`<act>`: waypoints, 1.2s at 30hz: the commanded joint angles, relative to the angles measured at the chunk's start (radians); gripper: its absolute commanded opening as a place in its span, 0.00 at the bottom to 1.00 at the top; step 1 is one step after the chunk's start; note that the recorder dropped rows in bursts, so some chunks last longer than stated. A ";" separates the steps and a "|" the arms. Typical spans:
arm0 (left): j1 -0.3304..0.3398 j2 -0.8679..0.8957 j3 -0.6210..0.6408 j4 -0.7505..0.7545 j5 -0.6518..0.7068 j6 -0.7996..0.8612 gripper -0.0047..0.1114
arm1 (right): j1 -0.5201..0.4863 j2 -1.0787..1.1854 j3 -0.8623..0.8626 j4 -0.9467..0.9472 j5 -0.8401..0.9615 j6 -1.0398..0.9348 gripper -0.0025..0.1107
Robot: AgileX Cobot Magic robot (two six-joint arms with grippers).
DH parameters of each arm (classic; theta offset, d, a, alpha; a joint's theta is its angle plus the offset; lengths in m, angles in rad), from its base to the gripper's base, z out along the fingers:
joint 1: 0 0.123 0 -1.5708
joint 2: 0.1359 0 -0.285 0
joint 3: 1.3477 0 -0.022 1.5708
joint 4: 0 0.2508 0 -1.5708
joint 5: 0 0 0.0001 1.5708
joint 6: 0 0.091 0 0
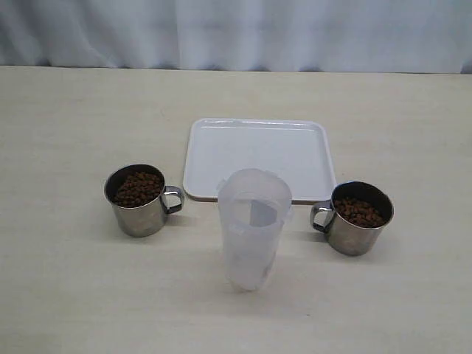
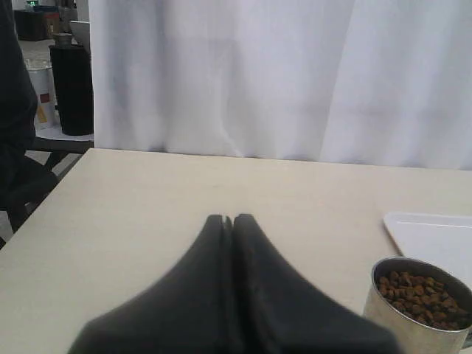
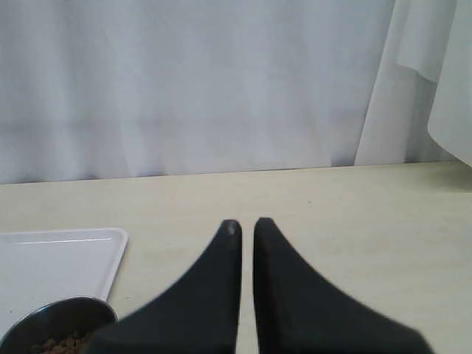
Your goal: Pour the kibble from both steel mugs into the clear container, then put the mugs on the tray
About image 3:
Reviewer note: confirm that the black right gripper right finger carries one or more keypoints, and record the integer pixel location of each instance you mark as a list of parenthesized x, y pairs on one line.
[(298, 311)]

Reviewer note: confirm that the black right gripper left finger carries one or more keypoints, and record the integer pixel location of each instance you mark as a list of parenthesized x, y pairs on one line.
[(199, 313)]

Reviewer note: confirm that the brown kibble pellets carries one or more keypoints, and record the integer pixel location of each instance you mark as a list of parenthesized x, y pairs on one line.
[(71, 344)]

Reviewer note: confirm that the steel mug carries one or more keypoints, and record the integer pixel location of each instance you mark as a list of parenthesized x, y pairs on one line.
[(80, 315)]

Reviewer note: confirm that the white plastic tray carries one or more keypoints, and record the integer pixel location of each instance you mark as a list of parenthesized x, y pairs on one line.
[(38, 268)]

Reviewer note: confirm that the white curtain backdrop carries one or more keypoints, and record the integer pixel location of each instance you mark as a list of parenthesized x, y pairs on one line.
[(113, 89)]

